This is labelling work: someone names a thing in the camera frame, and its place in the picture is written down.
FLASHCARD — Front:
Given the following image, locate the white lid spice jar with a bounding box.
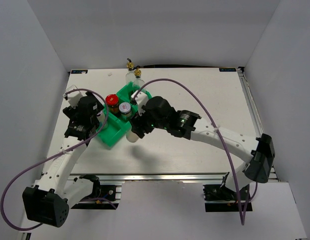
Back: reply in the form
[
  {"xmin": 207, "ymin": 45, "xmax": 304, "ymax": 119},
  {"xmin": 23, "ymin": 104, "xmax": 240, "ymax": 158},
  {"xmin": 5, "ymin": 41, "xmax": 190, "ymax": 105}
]
[{"xmin": 119, "ymin": 102, "xmax": 132, "ymax": 121}]

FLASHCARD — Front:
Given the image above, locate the red cap sauce bottle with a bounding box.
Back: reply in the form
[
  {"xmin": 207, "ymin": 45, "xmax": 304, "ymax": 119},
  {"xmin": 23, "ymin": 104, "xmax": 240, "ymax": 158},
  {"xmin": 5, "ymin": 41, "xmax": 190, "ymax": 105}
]
[{"xmin": 105, "ymin": 94, "xmax": 120, "ymax": 115}]

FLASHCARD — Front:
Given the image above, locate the white shaker silver lid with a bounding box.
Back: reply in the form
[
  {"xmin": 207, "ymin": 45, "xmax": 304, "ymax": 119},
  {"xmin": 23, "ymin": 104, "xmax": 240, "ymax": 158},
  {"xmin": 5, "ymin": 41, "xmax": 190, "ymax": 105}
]
[{"xmin": 126, "ymin": 131, "xmax": 140, "ymax": 143}]

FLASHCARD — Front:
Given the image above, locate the clear glass bottle gold spout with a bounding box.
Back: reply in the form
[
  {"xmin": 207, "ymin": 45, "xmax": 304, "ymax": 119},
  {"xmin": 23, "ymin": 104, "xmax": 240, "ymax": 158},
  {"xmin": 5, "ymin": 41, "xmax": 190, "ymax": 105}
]
[{"xmin": 132, "ymin": 66, "xmax": 145, "ymax": 91}]

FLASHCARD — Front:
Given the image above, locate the glass bottle with dark sauce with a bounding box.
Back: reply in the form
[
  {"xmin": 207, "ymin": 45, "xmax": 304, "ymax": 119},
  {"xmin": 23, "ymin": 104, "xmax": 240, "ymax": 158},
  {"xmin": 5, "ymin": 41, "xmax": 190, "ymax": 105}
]
[{"xmin": 125, "ymin": 58, "xmax": 135, "ymax": 85}]

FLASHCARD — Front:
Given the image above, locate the white shaker blue label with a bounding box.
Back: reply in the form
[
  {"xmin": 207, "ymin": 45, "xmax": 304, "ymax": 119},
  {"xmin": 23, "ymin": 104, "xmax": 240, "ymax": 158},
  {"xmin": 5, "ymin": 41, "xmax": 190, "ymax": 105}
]
[{"xmin": 97, "ymin": 111, "xmax": 109, "ymax": 130}]

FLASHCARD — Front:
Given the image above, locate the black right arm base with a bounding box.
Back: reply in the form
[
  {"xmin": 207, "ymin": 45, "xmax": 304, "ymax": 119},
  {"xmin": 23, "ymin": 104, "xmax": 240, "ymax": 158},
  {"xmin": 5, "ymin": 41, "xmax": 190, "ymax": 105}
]
[{"xmin": 203, "ymin": 184, "xmax": 253, "ymax": 213}]

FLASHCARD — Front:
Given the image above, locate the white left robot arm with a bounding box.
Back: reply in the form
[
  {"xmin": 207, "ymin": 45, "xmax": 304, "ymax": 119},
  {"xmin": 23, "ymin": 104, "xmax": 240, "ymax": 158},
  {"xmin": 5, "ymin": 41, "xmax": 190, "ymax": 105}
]
[{"xmin": 22, "ymin": 92, "xmax": 104, "ymax": 228}]

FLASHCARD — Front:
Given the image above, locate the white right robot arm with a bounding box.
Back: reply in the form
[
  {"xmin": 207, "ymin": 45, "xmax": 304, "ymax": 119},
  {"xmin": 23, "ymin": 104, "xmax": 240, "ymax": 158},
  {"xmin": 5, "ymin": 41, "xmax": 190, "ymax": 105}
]
[{"xmin": 128, "ymin": 92, "xmax": 275, "ymax": 200}]

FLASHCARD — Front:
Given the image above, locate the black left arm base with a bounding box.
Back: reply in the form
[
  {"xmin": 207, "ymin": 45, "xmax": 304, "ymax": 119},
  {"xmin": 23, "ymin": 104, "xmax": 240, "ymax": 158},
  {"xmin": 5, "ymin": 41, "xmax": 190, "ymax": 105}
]
[{"xmin": 72, "ymin": 174, "xmax": 120, "ymax": 210}]

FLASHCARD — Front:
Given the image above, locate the green three-compartment plastic bin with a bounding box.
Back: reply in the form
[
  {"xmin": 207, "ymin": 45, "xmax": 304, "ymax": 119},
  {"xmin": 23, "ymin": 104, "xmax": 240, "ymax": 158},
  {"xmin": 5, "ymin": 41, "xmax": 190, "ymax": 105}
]
[{"xmin": 97, "ymin": 83, "xmax": 138, "ymax": 148}]

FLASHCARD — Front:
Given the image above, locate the left blue logo sticker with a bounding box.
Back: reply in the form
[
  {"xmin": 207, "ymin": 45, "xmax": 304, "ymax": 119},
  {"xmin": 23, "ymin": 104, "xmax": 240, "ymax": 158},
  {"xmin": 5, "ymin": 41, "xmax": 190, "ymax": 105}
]
[{"xmin": 70, "ymin": 69, "xmax": 88, "ymax": 75}]

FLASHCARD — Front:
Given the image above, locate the blue logo sticker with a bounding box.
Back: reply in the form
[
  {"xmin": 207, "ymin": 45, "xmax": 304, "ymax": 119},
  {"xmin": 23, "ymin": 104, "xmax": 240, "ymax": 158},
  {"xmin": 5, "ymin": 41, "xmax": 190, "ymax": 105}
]
[
  {"xmin": 219, "ymin": 67, "xmax": 237, "ymax": 73},
  {"xmin": 70, "ymin": 69, "xmax": 88, "ymax": 75}
]

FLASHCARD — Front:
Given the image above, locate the right blue logo sticker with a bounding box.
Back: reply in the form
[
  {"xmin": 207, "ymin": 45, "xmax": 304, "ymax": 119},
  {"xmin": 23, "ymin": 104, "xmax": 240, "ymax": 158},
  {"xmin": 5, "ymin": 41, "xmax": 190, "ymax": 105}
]
[{"xmin": 219, "ymin": 67, "xmax": 237, "ymax": 73}]

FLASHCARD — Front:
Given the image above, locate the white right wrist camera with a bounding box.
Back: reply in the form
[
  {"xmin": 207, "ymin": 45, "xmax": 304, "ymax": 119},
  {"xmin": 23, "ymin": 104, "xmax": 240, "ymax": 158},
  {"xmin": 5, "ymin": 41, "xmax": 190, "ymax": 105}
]
[{"xmin": 130, "ymin": 90, "xmax": 149, "ymax": 116}]

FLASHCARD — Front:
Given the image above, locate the aluminium table frame rail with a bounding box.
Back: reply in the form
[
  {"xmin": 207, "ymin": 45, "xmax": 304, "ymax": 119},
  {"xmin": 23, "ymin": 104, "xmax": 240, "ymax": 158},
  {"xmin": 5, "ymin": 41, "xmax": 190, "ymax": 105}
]
[{"xmin": 236, "ymin": 66, "xmax": 278, "ymax": 180}]

